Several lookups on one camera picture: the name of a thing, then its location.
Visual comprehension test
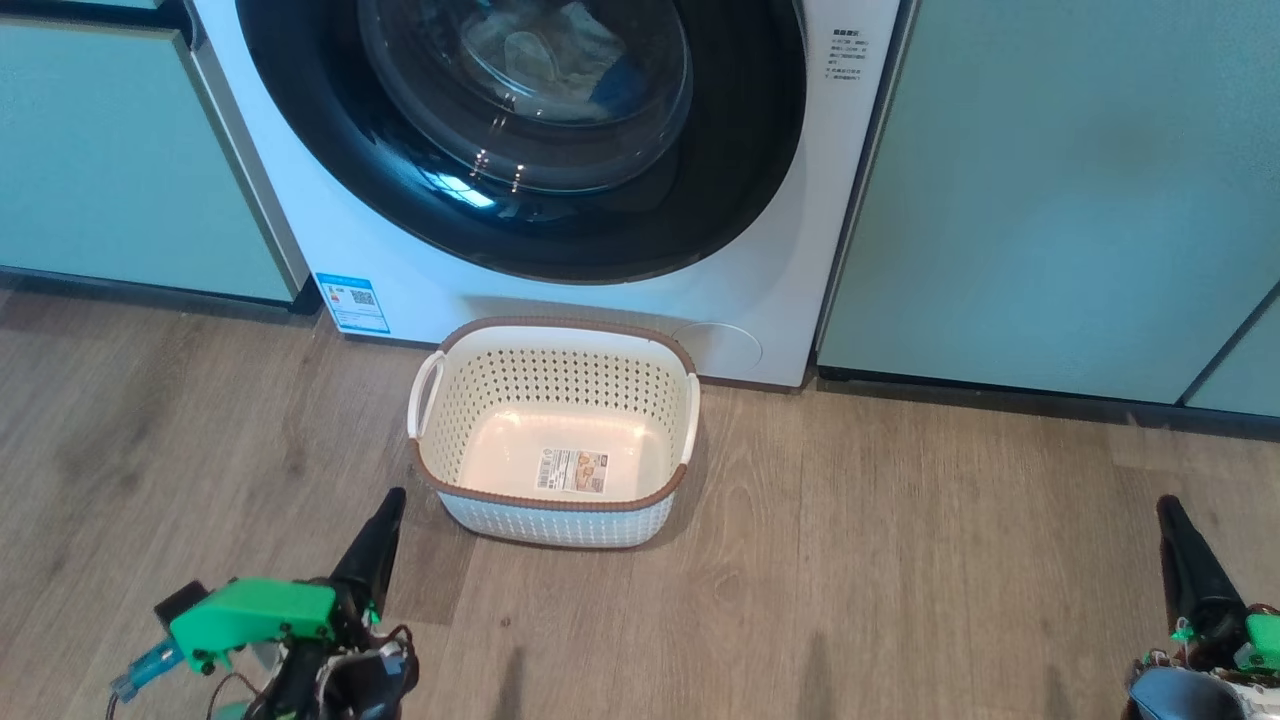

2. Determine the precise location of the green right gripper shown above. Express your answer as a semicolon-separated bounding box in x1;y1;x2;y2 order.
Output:
1143;495;1280;688

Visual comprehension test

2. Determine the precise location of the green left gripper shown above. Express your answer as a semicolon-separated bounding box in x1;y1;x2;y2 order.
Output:
168;487;407;676

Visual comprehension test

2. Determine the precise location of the round black glass washer door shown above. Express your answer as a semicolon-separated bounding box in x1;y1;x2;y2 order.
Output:
234;0;808;285

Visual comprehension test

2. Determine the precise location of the white perforated basket brown rim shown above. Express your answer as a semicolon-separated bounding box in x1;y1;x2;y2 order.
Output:
407;317;702;550

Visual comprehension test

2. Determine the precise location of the narrow teal cabinet door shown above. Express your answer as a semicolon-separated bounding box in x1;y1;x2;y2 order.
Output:
1185;295;1280;420

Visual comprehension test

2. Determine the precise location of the paper basket sticker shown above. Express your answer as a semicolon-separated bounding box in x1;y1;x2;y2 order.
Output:
538;447;609;495

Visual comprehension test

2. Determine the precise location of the white front-load washing machine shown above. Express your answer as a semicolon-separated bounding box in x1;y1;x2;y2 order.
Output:
190;0;903;390

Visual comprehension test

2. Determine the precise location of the wide teal cabinet door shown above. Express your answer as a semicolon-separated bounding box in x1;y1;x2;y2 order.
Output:
815;0;1280;406

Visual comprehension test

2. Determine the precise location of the blue energy label sticker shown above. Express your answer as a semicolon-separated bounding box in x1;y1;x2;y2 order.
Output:
315;272;392;337

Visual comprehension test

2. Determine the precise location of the black cabinet plinth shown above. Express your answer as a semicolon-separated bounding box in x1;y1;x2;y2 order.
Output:
815;365;1280;443
0;265;323;322

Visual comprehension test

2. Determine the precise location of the round filter cover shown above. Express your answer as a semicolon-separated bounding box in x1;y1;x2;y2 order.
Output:
672;321;764;380

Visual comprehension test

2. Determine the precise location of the teal cabinet with white panel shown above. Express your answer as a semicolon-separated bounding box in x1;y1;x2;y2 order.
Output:
0;0;309;305

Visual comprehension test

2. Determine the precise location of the black text label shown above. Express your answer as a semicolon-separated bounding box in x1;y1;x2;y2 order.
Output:
825;28;872;94

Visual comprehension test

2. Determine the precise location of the teal cable connector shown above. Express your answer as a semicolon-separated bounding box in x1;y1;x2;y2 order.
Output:
110;640;187;704

